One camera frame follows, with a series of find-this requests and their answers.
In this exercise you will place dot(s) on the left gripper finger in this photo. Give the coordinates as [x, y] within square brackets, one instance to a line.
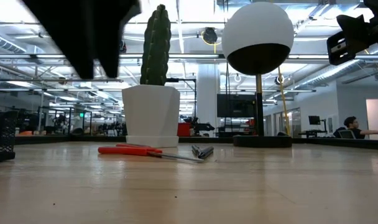
[74, 31]
[117, 31]

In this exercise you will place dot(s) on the white globe lamp black base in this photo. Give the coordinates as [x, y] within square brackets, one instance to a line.
[257, 31]

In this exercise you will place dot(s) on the black mesh desk organizer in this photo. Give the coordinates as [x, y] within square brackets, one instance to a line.
[2, 137]

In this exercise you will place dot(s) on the black desk monitor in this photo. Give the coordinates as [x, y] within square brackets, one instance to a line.
[314, 119]

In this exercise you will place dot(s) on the black office chair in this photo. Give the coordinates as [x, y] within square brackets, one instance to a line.
[346, 134]

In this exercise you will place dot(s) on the black display on stand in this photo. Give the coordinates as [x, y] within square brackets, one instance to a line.
[235, 105]

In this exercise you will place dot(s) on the white hexagonal plant pot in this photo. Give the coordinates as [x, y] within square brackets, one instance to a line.
[151, 115]

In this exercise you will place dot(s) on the person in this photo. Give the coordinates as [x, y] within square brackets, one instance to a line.
[352, 123]

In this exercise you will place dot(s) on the red storage bin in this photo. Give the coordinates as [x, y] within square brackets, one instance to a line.
[184, 129]

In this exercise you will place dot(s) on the green cactus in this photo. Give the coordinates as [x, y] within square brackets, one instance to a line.
[156, 46]

